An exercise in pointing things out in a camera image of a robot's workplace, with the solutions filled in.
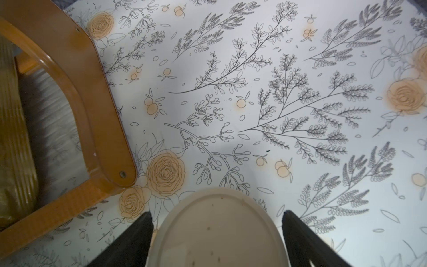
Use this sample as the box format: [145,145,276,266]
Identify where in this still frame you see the beige jar lid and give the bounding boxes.
[147,188,290,267]

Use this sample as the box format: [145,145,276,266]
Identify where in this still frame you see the floral table mat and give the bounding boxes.
[1,1,427,267]

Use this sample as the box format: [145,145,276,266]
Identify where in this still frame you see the colourful candy bag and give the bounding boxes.
[1,36,39,230]

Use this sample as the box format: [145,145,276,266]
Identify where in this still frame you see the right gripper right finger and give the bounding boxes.
[282,210,350,267]

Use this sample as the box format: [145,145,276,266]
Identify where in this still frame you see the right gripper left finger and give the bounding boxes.
[88,211,153,267]

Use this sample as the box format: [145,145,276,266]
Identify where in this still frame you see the wooden two-tier shelf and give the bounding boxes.
[1,1,136,259]

